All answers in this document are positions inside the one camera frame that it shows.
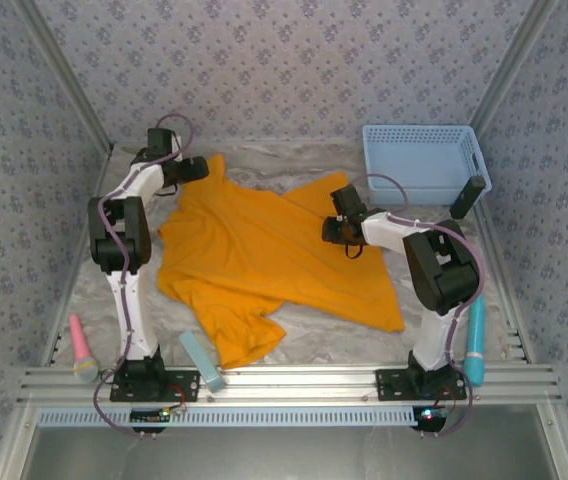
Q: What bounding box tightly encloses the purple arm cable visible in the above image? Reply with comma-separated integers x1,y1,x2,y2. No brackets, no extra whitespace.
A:
348,172,486,437
92,112,197,438

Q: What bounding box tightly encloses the aluminium side rail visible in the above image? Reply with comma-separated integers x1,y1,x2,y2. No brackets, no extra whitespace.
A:
461,144,538,366
38,147,115,369

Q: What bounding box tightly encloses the light blue plastic basket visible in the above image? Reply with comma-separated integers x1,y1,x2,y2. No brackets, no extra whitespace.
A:
362,124,493,206

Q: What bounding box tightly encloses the black rectangular device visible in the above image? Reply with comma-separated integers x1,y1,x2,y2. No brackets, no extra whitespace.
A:
449,175,486,220

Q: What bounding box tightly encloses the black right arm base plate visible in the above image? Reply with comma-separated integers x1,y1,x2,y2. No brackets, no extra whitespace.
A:
375,368,468,403

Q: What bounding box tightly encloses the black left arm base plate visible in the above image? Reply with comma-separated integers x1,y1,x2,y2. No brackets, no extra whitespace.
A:
109,369,201,403

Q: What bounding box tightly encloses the orange t-shirt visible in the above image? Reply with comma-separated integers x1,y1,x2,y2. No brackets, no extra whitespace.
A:
156,153,406,371

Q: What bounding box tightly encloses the small circuit board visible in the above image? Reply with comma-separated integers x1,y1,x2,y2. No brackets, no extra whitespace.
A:
130,408,171,425
412,406,449,431

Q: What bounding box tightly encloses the aluminium frame post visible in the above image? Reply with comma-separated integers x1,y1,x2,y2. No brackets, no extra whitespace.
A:
11,0,115,156
458,0,561,151

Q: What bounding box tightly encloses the light blue slotted cable duct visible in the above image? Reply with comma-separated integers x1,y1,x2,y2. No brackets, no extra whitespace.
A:
37,405,418,428

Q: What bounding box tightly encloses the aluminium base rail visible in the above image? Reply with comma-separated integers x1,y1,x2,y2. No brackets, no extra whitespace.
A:
17,364,563,406

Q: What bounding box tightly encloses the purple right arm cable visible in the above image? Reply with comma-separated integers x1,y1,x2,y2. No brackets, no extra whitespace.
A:
348,172,486,437

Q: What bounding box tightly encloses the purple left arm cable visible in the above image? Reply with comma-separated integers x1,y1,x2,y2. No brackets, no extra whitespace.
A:
92,112,197,438

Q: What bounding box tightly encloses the light teal rectangular block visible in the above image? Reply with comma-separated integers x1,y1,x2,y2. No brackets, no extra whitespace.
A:
178,329,227,393

